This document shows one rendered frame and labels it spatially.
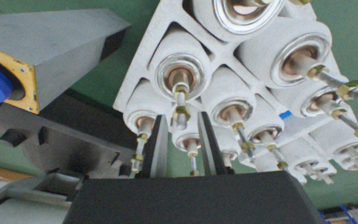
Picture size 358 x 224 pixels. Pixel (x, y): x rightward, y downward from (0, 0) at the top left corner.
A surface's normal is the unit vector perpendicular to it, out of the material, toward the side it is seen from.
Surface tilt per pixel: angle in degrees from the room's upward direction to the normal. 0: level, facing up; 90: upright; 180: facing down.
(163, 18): 0
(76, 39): 90
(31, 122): 46
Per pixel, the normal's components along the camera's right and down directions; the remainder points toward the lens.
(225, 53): 0.00, 0.67
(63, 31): 0.58, -0.61
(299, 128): -0.83, -0.41
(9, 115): 0.44, 0.04
